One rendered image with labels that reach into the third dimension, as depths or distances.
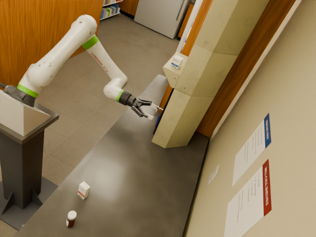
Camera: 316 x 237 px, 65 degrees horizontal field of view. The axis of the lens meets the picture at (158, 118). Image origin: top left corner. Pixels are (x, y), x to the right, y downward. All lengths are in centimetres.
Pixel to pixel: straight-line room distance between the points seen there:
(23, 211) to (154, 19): 541
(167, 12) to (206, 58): 520
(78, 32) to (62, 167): 153
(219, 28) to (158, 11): 531
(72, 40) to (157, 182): 98
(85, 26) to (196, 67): 68
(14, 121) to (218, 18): 126
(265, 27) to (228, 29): 40
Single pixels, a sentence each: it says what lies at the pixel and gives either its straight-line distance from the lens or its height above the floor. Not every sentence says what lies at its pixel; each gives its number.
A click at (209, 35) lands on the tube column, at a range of 138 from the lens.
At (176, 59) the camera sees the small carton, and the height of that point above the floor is 156.
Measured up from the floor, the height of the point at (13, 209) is 1.
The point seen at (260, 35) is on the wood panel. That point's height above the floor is 181.
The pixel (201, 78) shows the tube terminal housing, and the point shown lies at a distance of 147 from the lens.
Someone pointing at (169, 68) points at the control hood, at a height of 151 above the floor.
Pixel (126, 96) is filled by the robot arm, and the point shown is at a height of 118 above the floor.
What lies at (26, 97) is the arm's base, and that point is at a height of 111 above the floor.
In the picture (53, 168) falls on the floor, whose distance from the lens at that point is 270.
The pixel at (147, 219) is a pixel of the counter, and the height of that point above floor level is 94.
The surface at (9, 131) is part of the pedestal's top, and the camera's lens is 170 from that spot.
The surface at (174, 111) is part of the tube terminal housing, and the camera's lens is 160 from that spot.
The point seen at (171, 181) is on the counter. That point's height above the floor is 94.
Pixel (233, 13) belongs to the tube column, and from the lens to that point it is 136.
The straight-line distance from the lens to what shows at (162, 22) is 664.
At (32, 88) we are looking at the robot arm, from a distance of 167.
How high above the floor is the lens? 214
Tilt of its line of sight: 36 degrees down
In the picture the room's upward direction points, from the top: 23 degrees clockwise
